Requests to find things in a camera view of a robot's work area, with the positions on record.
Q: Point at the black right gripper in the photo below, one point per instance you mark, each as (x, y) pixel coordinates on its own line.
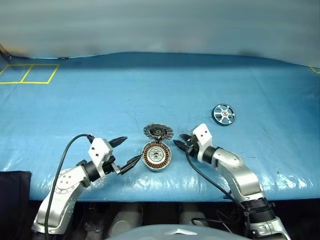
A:
(193, 147)

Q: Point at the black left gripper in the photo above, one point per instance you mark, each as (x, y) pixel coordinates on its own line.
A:
(110, 165)

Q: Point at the grey motor rotor disc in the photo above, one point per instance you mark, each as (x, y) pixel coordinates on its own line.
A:
(158, 131)

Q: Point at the round motor housing copper windings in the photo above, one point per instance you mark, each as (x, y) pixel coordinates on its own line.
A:
(157, 156)

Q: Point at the spoked silver rotor wheel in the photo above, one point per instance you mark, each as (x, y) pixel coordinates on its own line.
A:
(224, 113)

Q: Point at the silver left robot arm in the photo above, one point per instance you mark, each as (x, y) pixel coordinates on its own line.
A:
(65, 182)

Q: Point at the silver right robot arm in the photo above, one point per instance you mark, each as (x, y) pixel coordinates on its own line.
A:
(240, 175)

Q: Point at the blue tarp table cover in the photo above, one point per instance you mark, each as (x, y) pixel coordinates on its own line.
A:
(160, 87)

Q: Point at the grey rounded cylinder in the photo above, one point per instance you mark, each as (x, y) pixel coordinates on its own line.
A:
(193, 212)
(126, 218)

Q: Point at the grey robot torso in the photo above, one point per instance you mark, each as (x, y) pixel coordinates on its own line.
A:
(172, 232)

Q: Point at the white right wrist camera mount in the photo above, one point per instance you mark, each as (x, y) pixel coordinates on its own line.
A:
(203, 140)

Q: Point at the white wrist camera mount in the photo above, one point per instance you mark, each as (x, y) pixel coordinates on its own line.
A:
(98, 150)
(203, 140)

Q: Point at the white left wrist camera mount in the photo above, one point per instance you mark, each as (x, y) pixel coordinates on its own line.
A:
(98, 150)

